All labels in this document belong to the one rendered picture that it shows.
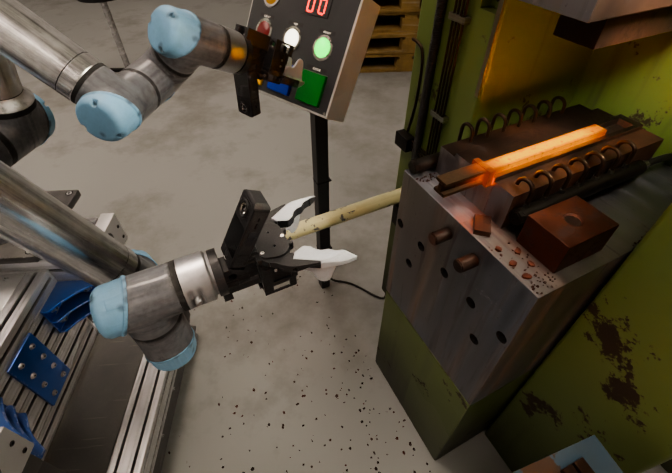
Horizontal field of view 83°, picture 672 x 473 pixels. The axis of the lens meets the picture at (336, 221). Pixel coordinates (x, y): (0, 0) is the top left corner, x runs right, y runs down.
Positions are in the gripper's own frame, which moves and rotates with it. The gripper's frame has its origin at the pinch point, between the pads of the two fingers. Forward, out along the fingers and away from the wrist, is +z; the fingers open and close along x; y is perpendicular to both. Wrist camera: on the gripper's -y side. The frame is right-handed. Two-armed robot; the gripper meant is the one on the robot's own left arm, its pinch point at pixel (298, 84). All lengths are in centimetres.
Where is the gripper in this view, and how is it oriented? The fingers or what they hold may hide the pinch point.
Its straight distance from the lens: 94.9
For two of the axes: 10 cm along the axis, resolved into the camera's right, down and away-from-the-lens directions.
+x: -7.8, -4.3, 4.5
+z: 5.4, -1.1, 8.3
